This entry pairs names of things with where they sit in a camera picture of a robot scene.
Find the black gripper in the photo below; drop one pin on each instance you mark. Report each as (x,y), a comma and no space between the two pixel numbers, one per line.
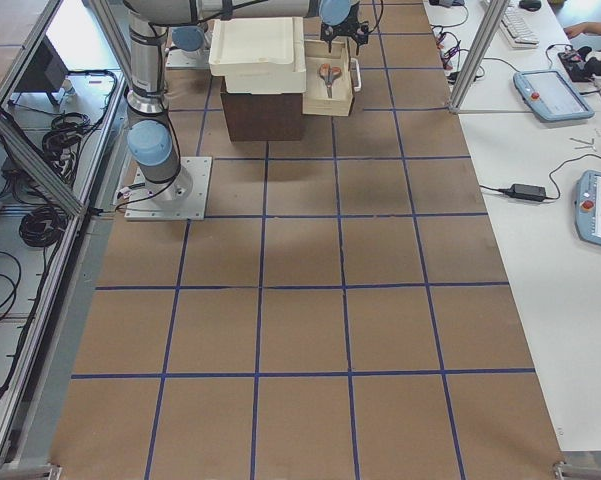
(341,30)

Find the orange grey scissors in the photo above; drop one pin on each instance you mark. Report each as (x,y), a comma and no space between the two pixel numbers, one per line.
(329,74)

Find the wooden drawer with white handle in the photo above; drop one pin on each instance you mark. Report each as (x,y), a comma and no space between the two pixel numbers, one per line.
(315,100)

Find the dark brown drawer cabinet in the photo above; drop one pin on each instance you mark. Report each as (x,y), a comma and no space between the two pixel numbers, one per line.
(266,117)

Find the cream plastic tray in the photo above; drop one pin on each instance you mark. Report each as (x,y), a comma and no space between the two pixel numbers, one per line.
(257,46)

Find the cream plastic base box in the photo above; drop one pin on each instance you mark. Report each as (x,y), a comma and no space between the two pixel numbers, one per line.
(274,80)

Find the white keyboard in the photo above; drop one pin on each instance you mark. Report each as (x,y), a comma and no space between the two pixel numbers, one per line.
(515,30)

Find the blue teach pendant far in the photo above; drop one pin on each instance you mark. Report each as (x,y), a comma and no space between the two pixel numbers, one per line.
(551,96)

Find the blue teach pendant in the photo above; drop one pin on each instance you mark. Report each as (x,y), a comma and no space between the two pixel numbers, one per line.
(588,207)
(551,96)

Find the black power adapter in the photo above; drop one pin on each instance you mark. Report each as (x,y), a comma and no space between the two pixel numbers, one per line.
(526,192)

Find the blue teach pendant near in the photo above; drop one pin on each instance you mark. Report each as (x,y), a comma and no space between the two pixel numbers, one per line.
(588,207)

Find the aluminium frame post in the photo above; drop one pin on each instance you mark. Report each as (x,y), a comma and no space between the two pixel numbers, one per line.
(481,42)

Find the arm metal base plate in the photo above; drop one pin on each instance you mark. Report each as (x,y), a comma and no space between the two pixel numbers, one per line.
(178,59)
(184,199)

